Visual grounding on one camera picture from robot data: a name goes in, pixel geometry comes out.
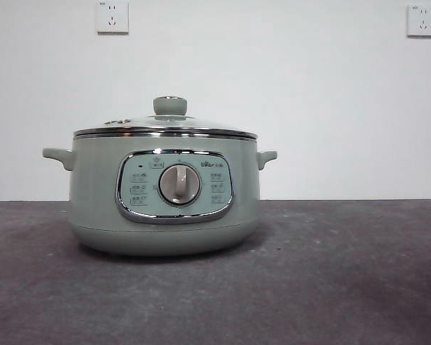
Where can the glass lid with green knob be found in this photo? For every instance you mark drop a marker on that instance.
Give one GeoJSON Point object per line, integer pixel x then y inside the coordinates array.
{"type": "Point", "coordinates": [169, 105]}

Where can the pale green electric pot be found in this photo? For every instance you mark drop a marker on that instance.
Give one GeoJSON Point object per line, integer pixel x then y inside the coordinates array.
{"type": "Point", "coordinates": [93, 187]}

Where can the white wall socket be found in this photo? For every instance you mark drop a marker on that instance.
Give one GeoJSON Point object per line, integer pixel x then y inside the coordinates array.
{"type": "Point", "coordinates": [422, 21]}
{"type": "Point", "coordinates": [112, 17]}

